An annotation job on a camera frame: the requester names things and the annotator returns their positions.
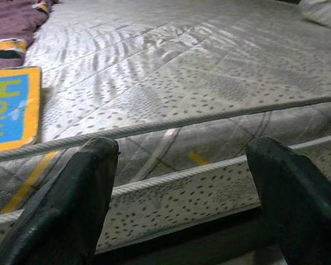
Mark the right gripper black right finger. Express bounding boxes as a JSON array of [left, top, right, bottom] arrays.
[[245, 136, 331, 265]]

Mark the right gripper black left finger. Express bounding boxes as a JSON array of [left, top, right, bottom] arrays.
[[0, 135, 120, 265]]

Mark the yellow bordered blue book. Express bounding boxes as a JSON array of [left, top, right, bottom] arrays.
[[0, 66, 42, 153]]

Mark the cream pillow with green print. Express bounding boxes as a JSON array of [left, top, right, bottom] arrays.
[[297, 0, 331, 30]]

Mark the white quilted mattress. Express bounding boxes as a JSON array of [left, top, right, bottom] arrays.
[[0, 0, 331, 255]]

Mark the maroon printed blanket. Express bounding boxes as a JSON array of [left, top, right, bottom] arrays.
[[0, 0, 56, 70]]

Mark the dark bed frame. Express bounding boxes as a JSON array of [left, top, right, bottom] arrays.
[[93, 203, 331, 265]]

